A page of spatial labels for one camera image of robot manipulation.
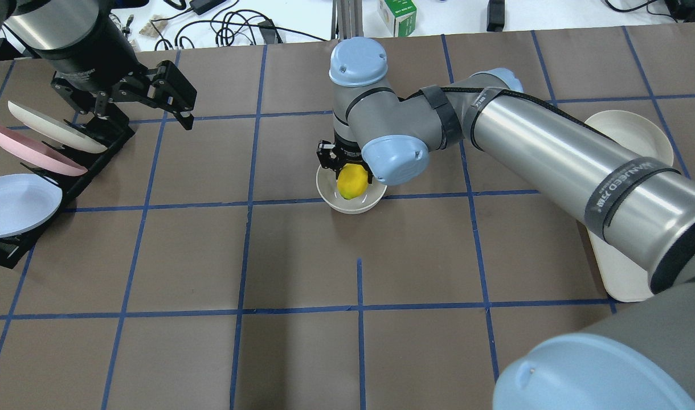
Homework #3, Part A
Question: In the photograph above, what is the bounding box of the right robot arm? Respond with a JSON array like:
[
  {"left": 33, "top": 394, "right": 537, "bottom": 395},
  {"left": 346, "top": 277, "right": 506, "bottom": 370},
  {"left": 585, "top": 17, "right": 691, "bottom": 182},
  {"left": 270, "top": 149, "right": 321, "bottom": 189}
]
[{"left": 318, "top": 36, "right": 695, "bottom": 409}]

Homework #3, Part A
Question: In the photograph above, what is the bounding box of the cream plate in rack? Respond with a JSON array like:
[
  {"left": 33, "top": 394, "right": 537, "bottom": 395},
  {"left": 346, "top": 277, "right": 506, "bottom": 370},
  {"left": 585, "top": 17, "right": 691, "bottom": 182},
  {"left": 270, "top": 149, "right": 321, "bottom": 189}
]
[{"left": 8, "top": 100, "right": 108, "bottom": 154}]

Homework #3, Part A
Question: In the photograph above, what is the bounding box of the white bowl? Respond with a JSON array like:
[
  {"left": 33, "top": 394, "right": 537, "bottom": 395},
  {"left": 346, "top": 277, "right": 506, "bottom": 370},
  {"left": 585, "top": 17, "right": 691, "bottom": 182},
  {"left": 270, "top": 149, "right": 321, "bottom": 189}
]
[{"left": 316, "top": 163, "right": 387, "bottom": 214}]

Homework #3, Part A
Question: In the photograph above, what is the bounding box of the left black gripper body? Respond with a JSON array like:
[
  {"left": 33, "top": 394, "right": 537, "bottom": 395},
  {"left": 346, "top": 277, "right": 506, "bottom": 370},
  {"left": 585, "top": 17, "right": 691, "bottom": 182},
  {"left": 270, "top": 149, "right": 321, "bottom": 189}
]
[{"left": 51, "top": 54, "right": 172, "bottom": 117}]

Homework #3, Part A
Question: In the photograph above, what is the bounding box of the black laptop charger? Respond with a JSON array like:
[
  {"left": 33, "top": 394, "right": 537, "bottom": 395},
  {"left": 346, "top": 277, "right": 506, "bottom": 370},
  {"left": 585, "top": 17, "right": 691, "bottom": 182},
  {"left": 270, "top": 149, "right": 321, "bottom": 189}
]
[{"left": 189, "top": 0, "right": 227, "bottom": 15}]

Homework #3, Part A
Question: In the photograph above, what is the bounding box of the green white box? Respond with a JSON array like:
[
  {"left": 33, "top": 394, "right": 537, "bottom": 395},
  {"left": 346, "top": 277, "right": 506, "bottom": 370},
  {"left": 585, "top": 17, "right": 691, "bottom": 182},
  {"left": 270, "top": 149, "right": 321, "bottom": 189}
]
[{"left": 377, "top": 1, "right": 418, "bottom": 37}]

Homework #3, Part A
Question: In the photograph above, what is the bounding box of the blue plate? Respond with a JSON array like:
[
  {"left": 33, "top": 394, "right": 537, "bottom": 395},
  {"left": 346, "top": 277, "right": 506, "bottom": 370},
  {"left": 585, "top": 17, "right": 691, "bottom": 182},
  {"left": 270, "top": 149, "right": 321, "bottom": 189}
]
[{"left": 0, "top": 174, "right": 63, "bottom": 238}]

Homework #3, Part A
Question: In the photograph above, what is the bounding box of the black power adapter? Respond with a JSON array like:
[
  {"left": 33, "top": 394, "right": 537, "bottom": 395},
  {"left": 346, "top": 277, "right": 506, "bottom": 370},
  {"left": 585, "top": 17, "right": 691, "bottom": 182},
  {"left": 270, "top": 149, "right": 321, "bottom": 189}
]
[{"left": 486, "top": 0, "right": 506, "bottom": 32}]

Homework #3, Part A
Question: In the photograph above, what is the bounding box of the white rectangular tray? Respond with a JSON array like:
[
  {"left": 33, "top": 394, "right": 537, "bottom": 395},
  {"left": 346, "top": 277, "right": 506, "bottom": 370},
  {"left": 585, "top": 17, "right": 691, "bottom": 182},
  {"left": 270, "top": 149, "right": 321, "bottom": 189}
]
[{"left": 587, "top": 231, "right": 654, "bottom": 302}]

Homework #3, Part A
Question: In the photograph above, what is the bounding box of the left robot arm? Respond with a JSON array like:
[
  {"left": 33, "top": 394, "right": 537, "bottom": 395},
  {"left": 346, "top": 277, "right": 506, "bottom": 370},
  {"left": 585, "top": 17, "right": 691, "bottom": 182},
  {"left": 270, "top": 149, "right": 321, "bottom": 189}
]
[{"left": 0, "top": 1, "right": 197, "bottom": 130}]

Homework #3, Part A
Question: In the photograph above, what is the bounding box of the aluminium frame post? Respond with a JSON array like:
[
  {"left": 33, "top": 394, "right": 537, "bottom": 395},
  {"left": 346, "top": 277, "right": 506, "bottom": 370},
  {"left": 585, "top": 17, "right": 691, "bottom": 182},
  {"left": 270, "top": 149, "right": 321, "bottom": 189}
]
[{"left": 331, "top": 0, "right": 364, "bottom": 40}]

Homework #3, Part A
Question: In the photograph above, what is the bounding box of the cream round plate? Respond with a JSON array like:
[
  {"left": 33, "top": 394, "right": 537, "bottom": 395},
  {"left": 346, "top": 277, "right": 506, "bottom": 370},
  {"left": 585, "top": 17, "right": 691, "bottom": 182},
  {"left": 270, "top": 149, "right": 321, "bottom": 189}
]
[{"left": 585, "top": 110, "right": 674, "bottom": 166}]

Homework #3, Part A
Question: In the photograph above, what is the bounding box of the yellow lemon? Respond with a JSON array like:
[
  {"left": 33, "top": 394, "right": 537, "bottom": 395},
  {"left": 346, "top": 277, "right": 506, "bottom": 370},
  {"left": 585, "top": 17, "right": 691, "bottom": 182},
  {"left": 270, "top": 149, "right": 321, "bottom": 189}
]
[{"left": 337, "top": 163, "right": 369, "bottom": 200}]

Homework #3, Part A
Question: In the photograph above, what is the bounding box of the black dish rack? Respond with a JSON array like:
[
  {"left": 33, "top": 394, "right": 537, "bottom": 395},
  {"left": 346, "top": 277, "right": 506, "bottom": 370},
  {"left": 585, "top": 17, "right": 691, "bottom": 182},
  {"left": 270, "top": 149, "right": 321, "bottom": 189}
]
[{"left": 0, "top": 113, "right": 134, "bottom": 268}]

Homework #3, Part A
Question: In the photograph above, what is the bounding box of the pink plate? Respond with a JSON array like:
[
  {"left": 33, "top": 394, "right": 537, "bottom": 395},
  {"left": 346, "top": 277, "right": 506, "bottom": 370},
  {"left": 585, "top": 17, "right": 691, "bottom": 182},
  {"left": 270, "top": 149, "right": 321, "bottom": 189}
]
[{"left": 0, "top": 125, "right": 88, "bottom": 177}]

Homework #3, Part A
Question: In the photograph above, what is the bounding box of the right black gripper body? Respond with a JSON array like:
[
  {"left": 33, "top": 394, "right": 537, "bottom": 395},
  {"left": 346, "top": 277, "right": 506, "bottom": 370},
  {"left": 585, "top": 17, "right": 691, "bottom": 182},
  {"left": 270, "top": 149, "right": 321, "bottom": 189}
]
[{"left": 319, "top": 137, "right": 364, "bottom": 166}]

